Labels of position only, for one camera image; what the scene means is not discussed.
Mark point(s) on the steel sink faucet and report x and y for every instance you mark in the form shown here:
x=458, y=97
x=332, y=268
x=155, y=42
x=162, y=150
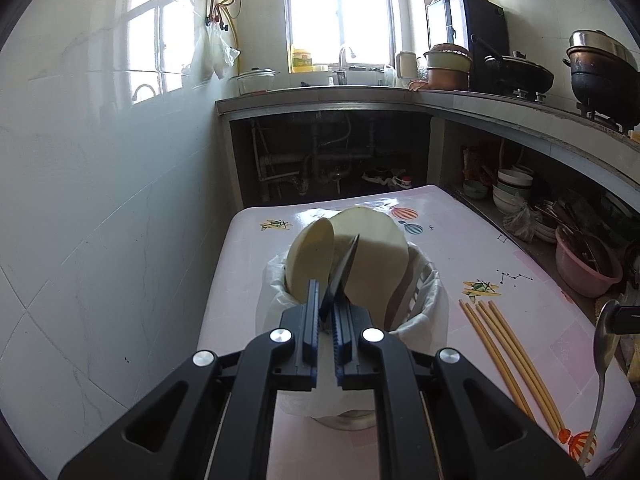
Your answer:
x=340, y=67

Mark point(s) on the copper pot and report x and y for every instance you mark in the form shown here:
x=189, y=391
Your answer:
x=447, y=81

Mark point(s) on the yellow detergent bottle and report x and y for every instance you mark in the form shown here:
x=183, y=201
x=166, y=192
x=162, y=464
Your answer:
x=302, y=60

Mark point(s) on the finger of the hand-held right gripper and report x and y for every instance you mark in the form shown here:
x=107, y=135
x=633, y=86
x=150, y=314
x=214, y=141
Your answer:
x=631, y=319

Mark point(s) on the gas stove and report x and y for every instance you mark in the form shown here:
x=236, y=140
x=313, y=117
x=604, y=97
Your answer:
x=605, y=120

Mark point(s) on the black cabinet appliance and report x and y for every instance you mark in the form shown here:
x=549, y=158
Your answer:
x=485, y=35

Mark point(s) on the hanging white plastic bag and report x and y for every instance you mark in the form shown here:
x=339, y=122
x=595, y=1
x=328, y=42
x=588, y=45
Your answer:
x=220, y=52

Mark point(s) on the pink balloon-print tablecloth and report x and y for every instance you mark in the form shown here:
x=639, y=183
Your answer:
x=500, y=270

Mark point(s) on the grey drain pipes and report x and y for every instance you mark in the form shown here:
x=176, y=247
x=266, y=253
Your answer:
x=320, y=160

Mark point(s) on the white kettle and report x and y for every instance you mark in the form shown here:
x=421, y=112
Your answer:
x=406, y=67

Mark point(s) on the crumpled clear plastic bag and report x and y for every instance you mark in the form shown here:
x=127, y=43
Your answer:
x=520, y=220

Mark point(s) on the black cooking pot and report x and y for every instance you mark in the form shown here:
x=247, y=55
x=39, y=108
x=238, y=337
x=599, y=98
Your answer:
x=600, y=85

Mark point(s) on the stack of white bowls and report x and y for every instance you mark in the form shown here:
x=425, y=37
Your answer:
x=512, y=190

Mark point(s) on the pink plastic basin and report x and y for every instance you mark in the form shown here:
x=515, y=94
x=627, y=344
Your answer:
x=582, y=272

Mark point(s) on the black wok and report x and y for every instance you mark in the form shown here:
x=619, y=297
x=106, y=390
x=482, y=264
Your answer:
x=520, y=75

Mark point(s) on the concrete kitchen counter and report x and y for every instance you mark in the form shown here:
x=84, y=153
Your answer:
x=350, y=97

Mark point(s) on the pile of dark kitchen utensils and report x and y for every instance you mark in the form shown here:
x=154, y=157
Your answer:
x=580, y=230

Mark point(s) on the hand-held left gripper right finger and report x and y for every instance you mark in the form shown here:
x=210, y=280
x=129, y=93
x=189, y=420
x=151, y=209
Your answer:
x=342, y=340

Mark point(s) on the window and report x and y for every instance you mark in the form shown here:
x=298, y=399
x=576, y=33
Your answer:
x=340, y=10

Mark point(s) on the white lidded pot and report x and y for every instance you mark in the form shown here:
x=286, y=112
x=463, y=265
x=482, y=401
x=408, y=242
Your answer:
x=255, y=80

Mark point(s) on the small grey bowl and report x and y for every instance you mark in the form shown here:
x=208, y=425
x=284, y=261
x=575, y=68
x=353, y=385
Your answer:
x=475, y=190

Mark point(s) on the red packaging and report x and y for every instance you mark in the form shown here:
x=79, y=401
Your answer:
x=480, y=165

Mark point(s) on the steel pot lid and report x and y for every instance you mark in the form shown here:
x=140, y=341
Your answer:
x=600, y=42

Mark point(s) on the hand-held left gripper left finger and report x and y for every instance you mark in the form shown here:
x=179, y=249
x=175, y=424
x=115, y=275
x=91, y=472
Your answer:
x=312, y=330

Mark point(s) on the large white rice paddle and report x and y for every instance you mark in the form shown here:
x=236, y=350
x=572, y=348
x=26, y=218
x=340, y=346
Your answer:
x=372, y=255

